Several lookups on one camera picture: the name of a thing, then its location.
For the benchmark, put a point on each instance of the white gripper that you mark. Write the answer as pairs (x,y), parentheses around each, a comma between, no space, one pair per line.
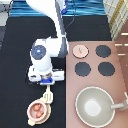
(45,77)

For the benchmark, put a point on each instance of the wooden spatula tool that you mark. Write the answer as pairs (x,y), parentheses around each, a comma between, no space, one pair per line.
(48,95)

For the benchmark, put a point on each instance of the small terracotta pot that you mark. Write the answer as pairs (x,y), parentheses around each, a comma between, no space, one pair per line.
(36,111)

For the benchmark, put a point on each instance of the pink pot lid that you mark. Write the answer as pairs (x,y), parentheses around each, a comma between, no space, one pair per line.
(80,51)

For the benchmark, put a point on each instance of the round wooden plate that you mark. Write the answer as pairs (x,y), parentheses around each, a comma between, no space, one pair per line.
(48,112)

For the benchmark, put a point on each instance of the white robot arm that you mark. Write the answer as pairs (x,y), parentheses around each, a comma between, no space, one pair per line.
(44,49)

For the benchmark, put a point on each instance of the black burner front left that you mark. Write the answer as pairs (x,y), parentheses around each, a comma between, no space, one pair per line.
(82,69)

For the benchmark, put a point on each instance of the black burner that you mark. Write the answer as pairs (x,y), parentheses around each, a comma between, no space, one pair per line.
(103,51)
(82,69)
(106,69)

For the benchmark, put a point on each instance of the pink stove board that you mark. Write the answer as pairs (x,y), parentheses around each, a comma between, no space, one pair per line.
(114,84)

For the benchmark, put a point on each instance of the large grey pan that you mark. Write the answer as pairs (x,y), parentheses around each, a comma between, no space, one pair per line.
(96,108)

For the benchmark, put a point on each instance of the black burner front right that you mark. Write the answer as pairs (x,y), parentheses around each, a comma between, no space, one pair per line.
(106,69)

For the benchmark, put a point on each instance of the black burner rear right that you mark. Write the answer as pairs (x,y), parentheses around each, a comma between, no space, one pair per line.
(103,51)

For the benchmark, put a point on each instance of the blue striped cloth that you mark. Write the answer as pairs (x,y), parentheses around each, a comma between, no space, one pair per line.
(74,7)

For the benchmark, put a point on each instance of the wooden slatted furniture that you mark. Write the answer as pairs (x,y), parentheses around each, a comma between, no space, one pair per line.
(117,14)

